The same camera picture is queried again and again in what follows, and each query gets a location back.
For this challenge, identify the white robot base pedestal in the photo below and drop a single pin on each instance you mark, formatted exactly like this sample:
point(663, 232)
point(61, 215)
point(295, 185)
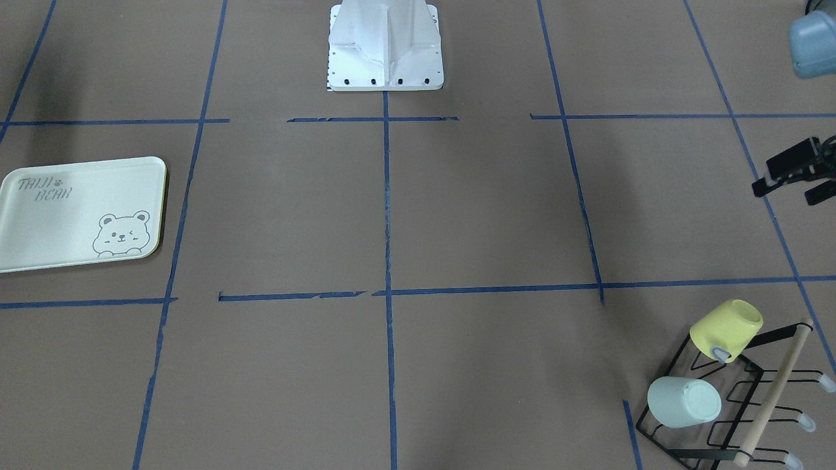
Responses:
point(384, 46)

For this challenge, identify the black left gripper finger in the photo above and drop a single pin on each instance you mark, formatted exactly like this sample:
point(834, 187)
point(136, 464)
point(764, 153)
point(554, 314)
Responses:
point(820, 193)
point(797, 163)

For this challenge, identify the black wire cup rack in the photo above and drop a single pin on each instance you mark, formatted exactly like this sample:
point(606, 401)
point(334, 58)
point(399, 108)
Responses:
point(750, 400)

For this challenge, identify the cream bear print tray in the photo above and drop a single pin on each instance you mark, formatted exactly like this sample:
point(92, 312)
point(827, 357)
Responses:
point(81, 213)

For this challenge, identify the yellow plastic cup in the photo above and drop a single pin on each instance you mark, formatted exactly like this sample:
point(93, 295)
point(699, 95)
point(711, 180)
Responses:
point(725, 331)

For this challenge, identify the light green plastic cup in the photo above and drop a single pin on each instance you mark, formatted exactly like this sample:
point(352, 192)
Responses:
point(678, 402)

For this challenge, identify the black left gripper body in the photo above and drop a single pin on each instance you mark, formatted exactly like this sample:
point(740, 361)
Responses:
point(798, 167)

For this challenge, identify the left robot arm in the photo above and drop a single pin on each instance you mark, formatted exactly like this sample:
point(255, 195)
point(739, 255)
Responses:
point(812, 48)

